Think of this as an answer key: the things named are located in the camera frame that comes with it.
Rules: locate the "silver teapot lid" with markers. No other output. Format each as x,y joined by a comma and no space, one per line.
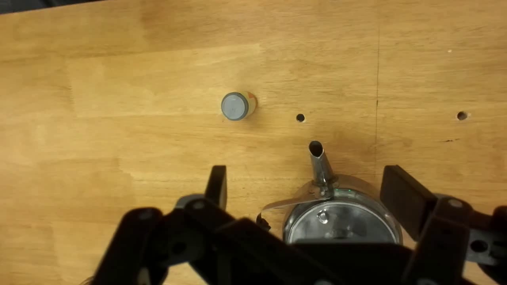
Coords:
348,219

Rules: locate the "small spice jar grey lid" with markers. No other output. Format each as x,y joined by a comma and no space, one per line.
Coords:
238,105

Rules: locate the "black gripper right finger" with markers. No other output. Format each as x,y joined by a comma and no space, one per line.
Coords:
448,230

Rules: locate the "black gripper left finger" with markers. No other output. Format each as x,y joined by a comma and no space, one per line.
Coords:
199,232

